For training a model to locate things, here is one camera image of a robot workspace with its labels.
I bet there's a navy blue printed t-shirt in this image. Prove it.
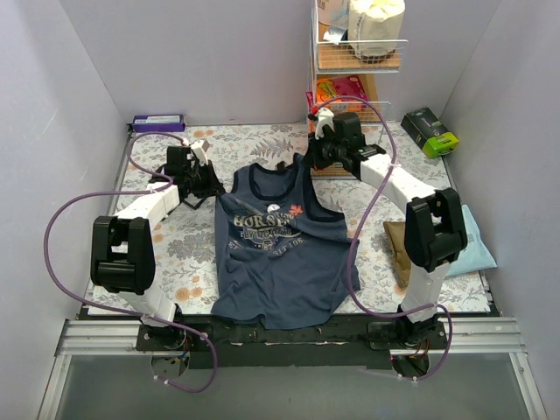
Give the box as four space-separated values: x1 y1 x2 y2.
211 154 361 330

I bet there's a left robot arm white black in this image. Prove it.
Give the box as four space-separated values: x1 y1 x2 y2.
90 141 225 350

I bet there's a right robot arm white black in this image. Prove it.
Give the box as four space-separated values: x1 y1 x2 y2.
304 108 467 348

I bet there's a black display case gold brooch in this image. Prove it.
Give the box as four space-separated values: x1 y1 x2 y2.
182 195 208 211

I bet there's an orange snack box upper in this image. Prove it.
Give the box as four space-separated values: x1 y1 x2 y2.
316 78 340 102

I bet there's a magenta pink box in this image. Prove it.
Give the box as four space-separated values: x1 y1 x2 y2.
332 75 368 113

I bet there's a purple flat box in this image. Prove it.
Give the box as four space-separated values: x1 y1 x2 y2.
131 115 186 133

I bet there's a black green box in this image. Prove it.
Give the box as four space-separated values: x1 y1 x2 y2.
401 107 459 159

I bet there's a floral patterned table mat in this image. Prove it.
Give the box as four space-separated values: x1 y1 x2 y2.
87 122 494 316

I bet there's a cassava chips bag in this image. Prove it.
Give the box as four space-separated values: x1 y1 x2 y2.
382 204 498 289

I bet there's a teal blue box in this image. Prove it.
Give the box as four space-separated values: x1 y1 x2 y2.
322 21 348 45

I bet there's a cream paper wrapped roll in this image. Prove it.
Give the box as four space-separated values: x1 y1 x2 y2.
347 0 406 63

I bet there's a pink white carton top shelf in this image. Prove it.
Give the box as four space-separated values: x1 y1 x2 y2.
316 0 349 25

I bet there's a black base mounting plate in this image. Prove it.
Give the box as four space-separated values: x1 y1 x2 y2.
135 315 450 369

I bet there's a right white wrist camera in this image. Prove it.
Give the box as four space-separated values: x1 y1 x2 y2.
308 108 334 140

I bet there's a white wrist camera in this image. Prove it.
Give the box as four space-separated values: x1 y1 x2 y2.
187 140 210 166
308 108 334 140

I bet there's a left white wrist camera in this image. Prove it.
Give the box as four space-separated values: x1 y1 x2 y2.
187 140 210 166

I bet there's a white wire shelf rack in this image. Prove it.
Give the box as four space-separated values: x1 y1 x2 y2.
304 0 410 180

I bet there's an aluminium rail frame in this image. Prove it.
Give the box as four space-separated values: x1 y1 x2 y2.
36 126 548 420

